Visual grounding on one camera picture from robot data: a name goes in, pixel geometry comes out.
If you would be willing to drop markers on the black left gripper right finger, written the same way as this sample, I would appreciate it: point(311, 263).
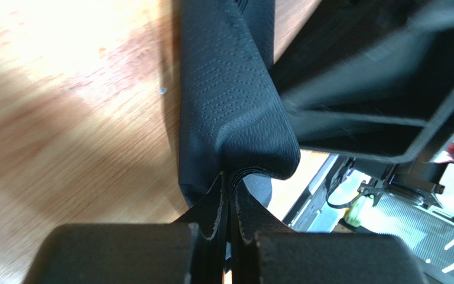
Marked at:
point(265, 250)

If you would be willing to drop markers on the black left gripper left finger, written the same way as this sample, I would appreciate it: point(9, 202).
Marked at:
point(190, 249)

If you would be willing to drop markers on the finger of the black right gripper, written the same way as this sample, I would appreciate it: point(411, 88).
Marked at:
point(372, 79)

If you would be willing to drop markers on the black paper napkin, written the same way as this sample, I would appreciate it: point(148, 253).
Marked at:
point(231, 115)

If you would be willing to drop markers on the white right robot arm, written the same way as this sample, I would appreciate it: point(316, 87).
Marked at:
point(416, 181)

